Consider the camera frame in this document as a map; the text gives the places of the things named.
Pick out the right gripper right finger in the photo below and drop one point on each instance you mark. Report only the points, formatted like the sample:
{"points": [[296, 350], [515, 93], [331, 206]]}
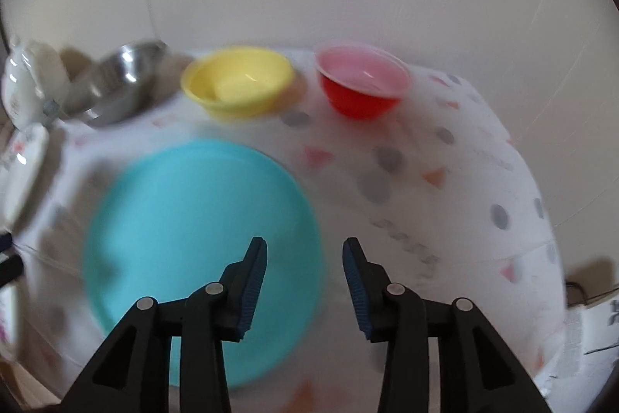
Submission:
{"points": [[478, 372]]}

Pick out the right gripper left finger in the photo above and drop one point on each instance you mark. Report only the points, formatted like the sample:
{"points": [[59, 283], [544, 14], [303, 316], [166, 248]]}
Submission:
{"points": [[130, 370]]}

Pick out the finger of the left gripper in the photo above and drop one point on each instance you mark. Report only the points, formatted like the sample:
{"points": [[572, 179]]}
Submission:
{"points": [[6, 242], [11, 269]]}

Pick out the white dragon pattern plate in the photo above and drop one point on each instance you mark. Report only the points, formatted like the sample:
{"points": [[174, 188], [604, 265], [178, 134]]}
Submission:
{"points": [[21, 164]]}

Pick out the teal plastic plate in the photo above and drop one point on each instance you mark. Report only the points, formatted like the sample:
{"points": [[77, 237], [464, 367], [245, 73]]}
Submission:
{"points": [[174, 220]]}

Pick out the stainless steel bowl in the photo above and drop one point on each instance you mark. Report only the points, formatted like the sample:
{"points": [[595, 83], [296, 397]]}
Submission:
{"points": [[116, 87]]}

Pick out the yellow plastic bowl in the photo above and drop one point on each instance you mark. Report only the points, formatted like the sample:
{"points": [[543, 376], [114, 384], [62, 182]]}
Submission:
{"points": [[240, 82]]}

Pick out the red plastic bowl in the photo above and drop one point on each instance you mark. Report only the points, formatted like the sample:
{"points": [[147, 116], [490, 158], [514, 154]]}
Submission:
{"points": [[361, 81]]}

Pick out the white ceramic electric kettle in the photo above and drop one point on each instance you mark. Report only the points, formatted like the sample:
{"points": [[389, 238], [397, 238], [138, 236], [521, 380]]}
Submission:
{"points": [[34, 85]]}

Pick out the patterned white tablecloth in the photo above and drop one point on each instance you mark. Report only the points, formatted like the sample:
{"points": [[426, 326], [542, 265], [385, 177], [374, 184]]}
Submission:
{"points": [[435, 191]]}

